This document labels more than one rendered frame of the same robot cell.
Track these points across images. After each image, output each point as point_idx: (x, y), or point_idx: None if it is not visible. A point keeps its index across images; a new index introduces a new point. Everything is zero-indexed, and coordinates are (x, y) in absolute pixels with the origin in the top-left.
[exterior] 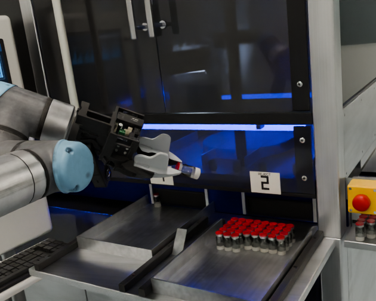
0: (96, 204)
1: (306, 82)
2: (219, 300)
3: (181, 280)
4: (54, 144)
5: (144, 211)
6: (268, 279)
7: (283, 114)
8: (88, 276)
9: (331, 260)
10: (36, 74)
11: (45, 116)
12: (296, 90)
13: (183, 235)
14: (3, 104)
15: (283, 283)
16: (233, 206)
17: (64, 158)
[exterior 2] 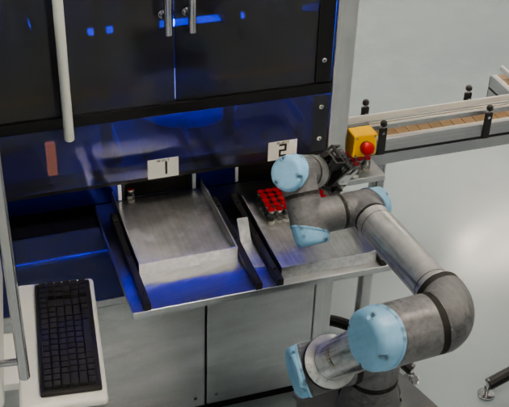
0: (30, 224)
1: (330, 58)
2: (344, 261)
3: (286, 261)
4: (375, 194)
5: (128, 212)
6: (342, 233)
7: (307, 87)
8: (206, 292)
9: None
10: None
11: (321, 172)
12: (321, 65)
13: (246, 223)
14: (310, 173)
15: None
16: (224, 177)
17: (390, 201)
